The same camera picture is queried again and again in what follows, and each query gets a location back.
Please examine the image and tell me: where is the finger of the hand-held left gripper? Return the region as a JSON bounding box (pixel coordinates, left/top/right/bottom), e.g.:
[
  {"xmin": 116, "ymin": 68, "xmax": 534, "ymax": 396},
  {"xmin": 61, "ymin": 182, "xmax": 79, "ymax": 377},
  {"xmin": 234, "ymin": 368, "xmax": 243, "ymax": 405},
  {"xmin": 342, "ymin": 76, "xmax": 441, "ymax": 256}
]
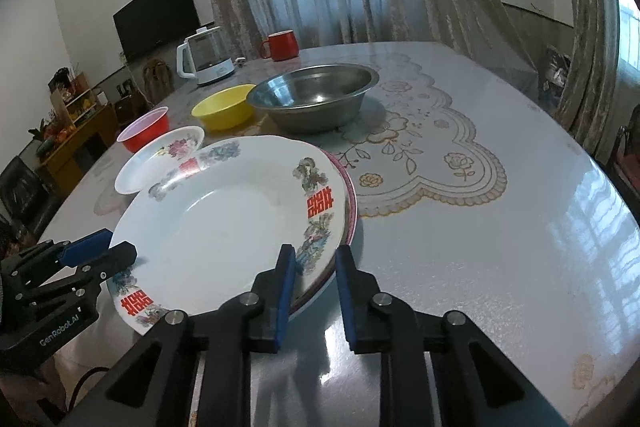
[
  {"xmin": 30, "ymin": 243, "xmax": 138, "ymax": 308},
  {"xmin": 10, "ymin": 229, "xmax": 113, "ymax": 288}
]

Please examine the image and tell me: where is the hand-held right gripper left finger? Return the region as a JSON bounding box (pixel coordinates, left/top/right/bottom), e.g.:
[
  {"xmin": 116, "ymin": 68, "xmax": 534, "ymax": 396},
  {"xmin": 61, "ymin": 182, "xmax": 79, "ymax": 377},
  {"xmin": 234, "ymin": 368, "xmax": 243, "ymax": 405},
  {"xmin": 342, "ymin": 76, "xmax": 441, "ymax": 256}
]
[{"xmin": 65, "ymin": 244, "xmax": 297, "ymax": 427}]

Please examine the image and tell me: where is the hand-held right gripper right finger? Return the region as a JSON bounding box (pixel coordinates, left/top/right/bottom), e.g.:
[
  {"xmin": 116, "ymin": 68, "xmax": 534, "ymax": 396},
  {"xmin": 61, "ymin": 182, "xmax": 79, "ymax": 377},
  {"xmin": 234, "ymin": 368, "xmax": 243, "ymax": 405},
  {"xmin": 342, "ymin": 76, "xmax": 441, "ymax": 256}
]
[{"xmin": 335, "ymin": 246, "xmax": 571, "ymax": 427}]

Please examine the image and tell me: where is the large white floral plate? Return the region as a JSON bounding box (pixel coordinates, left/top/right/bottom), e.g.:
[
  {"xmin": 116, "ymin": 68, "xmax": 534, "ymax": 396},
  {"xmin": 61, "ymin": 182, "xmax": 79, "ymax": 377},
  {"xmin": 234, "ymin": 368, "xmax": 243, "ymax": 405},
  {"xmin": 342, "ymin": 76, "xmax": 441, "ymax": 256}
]
[{"xmin": 107, "ymin": 135, "xmax": 353, "ymax": 335}]

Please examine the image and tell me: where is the yellow bowl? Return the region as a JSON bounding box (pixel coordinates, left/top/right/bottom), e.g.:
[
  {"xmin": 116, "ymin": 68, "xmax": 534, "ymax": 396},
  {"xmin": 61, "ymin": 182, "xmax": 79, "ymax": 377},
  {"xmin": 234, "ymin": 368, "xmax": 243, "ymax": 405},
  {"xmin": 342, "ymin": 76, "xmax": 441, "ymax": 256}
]
[{"xmin": 192, "ymin": 84, "xmax": 257, "ymax": 130}]

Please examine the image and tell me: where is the black chair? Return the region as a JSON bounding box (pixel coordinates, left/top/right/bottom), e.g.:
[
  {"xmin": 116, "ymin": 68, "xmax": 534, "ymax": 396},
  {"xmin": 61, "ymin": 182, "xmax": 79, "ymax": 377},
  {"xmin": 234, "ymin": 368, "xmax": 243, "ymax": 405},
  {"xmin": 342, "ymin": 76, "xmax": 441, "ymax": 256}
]
[{"xmin": 0, "ymin": 156, "xmax": 63, "ymax": 243}]

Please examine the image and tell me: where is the pink rimmed white plate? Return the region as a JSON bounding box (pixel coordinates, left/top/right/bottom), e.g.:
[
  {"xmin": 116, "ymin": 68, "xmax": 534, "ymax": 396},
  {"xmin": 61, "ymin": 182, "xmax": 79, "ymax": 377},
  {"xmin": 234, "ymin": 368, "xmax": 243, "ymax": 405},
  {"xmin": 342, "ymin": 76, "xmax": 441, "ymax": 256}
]
[{"xmin": 290, "ymin": 151, "xmax": 359, "ymax": 323}]

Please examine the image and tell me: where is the small white floral plate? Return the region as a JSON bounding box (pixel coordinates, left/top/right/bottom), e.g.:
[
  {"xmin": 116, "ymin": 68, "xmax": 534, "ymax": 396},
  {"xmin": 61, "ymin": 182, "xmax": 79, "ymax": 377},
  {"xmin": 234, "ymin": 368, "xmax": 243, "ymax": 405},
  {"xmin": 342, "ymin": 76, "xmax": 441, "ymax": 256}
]
[{"xmin": 114, "ymin": 126, "xmax": 206, "ymax": 194}]

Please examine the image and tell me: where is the wooden cabinet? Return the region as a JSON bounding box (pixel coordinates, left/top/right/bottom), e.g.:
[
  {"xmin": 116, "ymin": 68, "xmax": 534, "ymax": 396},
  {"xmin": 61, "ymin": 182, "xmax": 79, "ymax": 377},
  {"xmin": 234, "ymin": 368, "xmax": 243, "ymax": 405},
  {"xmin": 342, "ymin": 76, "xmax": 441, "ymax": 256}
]
[{"xmin": 35, "ymin": 72, "xmax": 118, "ymax": 182}]

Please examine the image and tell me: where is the red plastic bowl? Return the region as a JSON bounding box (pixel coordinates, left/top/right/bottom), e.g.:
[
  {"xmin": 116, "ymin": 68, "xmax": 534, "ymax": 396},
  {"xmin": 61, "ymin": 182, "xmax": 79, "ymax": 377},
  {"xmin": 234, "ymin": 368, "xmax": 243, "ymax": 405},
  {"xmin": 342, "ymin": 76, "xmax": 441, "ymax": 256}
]
[{"xmin": 116, "ymin": 107, "xmax": 171, "ymax": 154}]

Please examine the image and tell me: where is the gold floral lace mat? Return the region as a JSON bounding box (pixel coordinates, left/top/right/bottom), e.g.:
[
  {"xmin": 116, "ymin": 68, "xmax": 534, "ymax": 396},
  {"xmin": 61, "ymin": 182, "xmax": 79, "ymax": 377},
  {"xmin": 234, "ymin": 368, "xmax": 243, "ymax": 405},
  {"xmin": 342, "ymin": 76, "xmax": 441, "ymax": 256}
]
[{"xmin": 327, "ymin": 52, "xmax": 508, "ymax": 219}]

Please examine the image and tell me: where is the wooden chair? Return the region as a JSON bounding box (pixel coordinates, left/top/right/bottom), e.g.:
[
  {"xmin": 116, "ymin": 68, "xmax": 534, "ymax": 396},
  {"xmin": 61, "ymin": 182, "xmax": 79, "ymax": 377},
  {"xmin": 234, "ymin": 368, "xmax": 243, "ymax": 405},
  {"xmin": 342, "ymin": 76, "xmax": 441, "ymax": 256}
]
[{"xmin": 142, "ymin": 59, "xmax": 175, "ymax": 104}]

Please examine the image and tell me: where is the white glass electric kettle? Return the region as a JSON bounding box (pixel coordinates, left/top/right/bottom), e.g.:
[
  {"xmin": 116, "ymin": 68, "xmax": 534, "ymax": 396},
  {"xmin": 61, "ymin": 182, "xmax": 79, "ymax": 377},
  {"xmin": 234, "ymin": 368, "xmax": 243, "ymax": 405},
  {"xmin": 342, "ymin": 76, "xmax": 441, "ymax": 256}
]
[{"xmin": 176, "ymin": 26, "xmax": 236, "ymax": 86}]

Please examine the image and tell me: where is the black television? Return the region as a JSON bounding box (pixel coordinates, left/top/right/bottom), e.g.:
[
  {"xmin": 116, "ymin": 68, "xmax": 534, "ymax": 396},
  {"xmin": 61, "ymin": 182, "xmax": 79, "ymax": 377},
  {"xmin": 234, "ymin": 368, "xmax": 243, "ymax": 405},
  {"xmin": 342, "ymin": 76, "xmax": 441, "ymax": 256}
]
[{"xmin": 113, "ymin": 0, "xmax": 200, "ymax": 62}]

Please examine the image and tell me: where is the red enamel mug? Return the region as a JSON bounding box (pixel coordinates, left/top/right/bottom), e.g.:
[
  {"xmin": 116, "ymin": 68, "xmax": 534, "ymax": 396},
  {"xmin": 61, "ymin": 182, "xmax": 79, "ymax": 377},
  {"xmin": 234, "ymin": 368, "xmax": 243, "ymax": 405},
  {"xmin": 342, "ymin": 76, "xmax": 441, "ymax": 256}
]
[{"xmin": 259, "ymin": 30, "xmax": 301, "ymax": 62}]

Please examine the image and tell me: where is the beige side curtain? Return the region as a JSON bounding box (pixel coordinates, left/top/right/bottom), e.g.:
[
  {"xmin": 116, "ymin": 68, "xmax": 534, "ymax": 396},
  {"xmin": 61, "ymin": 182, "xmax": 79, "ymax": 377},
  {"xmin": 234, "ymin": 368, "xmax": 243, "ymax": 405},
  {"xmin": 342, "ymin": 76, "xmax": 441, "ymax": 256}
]
[{"xmin": 550, "ymin": 0, "xmax": 625, "ymax": 148}]

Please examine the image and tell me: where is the window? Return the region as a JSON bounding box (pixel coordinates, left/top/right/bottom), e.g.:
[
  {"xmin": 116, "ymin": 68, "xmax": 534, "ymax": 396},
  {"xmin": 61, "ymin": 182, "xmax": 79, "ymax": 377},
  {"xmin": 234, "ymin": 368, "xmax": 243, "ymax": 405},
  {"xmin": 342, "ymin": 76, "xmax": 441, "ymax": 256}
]
[{"xmin": 615, "ymin": 0, "xmax": 640, "ymax": 72}]

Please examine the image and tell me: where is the black cable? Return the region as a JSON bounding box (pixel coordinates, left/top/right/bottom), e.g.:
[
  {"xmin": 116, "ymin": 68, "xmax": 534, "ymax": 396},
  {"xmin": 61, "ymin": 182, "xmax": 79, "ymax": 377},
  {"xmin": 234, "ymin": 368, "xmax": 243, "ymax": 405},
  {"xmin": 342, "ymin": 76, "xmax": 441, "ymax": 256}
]
[{"xmin": 70, "ymin": 367, "xmax": 108, "ymax": 408}]

